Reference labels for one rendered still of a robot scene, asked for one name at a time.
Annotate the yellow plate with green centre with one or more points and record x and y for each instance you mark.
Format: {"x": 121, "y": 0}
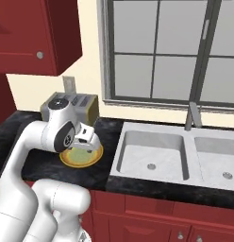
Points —
{"x": 78, "y": 160}

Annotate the grey wall socket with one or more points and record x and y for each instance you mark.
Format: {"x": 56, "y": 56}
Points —
{"x": 69, "y": 84}

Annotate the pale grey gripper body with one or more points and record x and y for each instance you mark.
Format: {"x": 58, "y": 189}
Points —
{"x": 90, "y": 144}

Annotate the round silver cupboard knob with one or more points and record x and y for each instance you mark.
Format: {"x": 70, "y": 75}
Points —
{"x": 199, "y": 239}
{"x": 180, "y": 235}
{"x": 40, "y": 55}

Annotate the red false drawer front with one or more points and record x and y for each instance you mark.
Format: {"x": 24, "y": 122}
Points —
{"x": 207, "y": 216}
{"x": 148, "y": 206}

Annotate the grey framed window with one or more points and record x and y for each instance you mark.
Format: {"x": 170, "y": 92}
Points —
{"x": 172, "y": 53}

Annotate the grey sink tap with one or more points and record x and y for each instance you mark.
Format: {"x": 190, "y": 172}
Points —
{"x": 192, "y": 116}

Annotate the red wall cupboard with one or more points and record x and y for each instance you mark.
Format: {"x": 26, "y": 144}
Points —
{"x": 24, "y": 31}

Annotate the dark red tall cupboard side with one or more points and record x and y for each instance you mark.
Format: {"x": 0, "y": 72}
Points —
{"x": 4, "y": 97}

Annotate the grey double sink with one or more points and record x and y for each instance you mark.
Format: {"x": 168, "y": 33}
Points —
{"x": 159, "y": 154}

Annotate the grey and olive toaster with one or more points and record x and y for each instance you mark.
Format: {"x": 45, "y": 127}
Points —
{"x": 86, "y": 105}

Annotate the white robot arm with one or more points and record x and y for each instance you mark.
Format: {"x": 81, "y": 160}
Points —
{"x": 18, "y": 176}

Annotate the red base cupboard door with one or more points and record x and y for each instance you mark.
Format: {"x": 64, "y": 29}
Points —
{"x": 219, "y": 234}
{"x": 137, "y": 228}

